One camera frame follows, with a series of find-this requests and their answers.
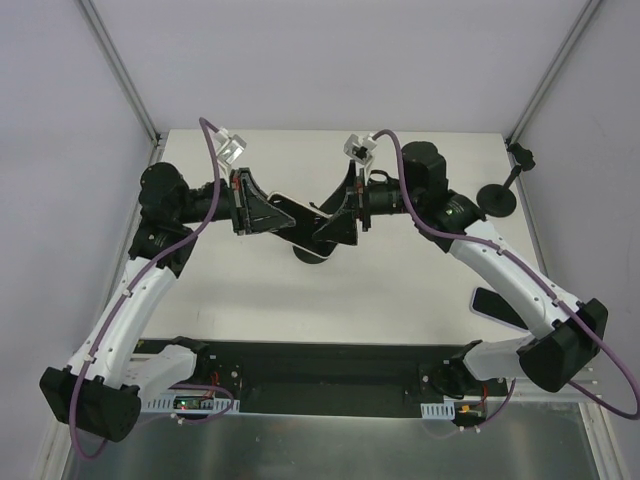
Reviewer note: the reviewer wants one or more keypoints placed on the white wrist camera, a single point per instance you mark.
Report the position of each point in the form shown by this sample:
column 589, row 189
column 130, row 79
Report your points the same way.
column 229, row 147
column 361, row 150

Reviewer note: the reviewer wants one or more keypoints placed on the black phone stand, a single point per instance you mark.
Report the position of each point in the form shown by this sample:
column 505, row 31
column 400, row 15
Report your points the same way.
column 497, row 200
column 309, row 257

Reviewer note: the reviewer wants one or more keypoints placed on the right white cable duct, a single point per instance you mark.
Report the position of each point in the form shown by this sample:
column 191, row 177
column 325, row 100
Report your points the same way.
column 438, row 411

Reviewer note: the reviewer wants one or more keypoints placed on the right aluminium frame post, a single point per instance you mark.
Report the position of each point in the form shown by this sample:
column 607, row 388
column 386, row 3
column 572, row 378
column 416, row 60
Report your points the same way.
column 559, row 61

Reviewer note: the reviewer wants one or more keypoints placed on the black phone cream case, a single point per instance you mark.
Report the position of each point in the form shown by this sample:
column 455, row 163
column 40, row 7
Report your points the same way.
column 307, row 219

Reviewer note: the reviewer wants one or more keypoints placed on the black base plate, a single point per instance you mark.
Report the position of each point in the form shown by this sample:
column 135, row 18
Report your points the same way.
column 350, row 380

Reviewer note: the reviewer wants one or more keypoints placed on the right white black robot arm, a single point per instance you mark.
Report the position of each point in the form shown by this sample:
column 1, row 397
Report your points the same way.
column 565, row 333

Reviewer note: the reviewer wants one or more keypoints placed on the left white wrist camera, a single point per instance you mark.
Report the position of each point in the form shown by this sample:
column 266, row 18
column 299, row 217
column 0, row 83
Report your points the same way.
column 229, row 147

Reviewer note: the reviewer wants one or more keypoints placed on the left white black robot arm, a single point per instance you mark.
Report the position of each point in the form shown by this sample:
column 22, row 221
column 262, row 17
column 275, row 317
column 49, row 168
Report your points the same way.
column 98, row 391

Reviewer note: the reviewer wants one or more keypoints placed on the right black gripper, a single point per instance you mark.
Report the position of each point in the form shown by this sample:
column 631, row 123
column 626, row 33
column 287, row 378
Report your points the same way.
column 360, row 201

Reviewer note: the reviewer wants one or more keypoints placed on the white cable duct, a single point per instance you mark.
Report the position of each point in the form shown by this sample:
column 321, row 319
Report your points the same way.
column 190, row 404
column 438, row 411

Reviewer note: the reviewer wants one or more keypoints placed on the left aluminium frame post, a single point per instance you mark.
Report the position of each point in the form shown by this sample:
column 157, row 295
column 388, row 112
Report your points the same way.
column 114, row 61

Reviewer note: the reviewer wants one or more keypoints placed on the left white cable duct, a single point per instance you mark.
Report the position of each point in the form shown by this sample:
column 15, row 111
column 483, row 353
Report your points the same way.
column 190, row 404

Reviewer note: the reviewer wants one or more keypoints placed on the black phone lilac case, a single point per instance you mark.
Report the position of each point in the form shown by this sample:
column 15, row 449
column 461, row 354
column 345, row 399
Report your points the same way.
column 490, row 305

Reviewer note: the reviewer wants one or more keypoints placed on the aluminium frame post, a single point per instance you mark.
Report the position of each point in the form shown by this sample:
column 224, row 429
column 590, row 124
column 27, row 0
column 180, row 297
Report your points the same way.
column 114, row 61
column 559, row 61

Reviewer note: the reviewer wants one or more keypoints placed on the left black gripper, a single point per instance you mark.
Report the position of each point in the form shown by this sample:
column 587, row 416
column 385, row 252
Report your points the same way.
column 238, row 201

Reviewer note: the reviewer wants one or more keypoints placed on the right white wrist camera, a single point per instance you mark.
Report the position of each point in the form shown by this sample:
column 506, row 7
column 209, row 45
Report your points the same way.
column 361, row 150

